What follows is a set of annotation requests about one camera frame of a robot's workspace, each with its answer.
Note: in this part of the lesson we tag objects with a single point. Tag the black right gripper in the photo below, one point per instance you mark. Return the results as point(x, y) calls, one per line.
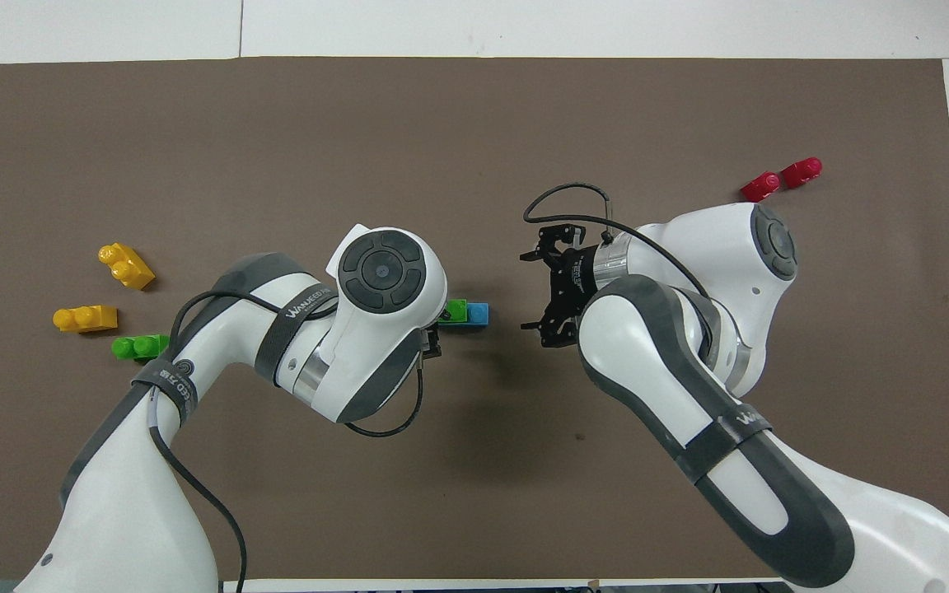
point(571, 284)

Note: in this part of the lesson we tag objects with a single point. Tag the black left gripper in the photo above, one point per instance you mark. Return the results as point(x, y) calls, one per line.
point(432, 343)

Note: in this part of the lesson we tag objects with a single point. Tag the green two-stud toy block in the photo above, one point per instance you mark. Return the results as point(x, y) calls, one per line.
point(458, 310)
point(135, 347)

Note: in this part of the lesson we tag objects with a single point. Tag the blue three-stud toy block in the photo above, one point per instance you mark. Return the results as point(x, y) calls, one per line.
point(479, 315)

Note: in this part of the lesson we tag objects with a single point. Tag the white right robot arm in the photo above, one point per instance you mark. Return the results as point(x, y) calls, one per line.
point(689, 387)

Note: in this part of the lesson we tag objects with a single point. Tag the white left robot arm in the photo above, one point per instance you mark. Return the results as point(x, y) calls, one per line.
point(384, 329)

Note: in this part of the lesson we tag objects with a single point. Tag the red one-stud toy block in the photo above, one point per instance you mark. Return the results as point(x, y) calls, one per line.
point(761, 188)
point(801, 173)

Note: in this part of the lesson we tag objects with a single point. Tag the yellow two-stud toy block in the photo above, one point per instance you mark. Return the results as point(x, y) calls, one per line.
point(86, 318)
point(128, 267)

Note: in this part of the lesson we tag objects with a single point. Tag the brown table mat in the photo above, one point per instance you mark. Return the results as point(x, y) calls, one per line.
point(474, 123)

